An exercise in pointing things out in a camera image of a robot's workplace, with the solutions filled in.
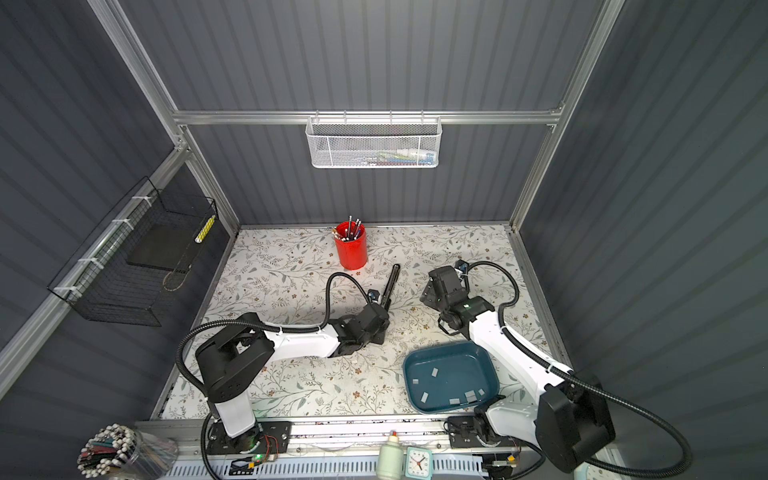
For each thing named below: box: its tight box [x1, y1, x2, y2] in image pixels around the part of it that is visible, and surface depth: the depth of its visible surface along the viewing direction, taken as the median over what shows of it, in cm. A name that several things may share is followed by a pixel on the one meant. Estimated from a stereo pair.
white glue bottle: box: [376, 430, 405, 480], surface depth 66 cm
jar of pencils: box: [77, 424, 179, 480], surface depth 61 cm
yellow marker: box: [194, 215, 216, 243], surface depth 82 cm
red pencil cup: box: [334, 221, 368, 270], surface depth 103 cm
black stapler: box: [381, 263, 401, 313], surface depth 104 cm
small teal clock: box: [405, 447, 433, 480], surface depth 70 cm
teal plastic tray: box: [403, 341, 500, 412], surface depth 85 cm
